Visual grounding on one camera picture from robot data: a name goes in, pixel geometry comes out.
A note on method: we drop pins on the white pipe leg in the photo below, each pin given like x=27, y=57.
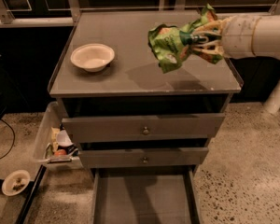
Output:
x=272, y=104

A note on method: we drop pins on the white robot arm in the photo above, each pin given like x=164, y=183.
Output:
x=266, y=38

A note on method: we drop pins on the grey top drawer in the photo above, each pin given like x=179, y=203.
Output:
x=140, y=128

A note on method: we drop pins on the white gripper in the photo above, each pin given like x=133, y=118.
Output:
x=238, y=36

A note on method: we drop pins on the white bowl on counter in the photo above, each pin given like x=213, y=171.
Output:
x=92, y=57

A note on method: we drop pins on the grey bottom drawer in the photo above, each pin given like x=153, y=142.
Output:
x=155, y=195

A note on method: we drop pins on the green rice chip bag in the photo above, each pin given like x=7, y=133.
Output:
x=172, y=45

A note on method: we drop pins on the clear plastic storage bin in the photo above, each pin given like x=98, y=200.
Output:
x=52, y=119

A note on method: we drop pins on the white bowl on floor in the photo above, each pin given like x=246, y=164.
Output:
x=15, y=183

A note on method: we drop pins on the grey drawer cabinet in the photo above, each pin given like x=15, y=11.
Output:
x=133, y=84

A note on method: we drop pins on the white cup in bin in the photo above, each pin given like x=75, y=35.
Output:
x=63, y=139

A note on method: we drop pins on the grey middle drawer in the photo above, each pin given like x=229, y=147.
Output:
x=143, y=157

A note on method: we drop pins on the red item in bin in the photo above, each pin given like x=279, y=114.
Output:
x=60, y=152

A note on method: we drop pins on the grey drawer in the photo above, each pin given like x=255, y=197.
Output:
x=140, y=128
x=155, y=195
x=143, y=157

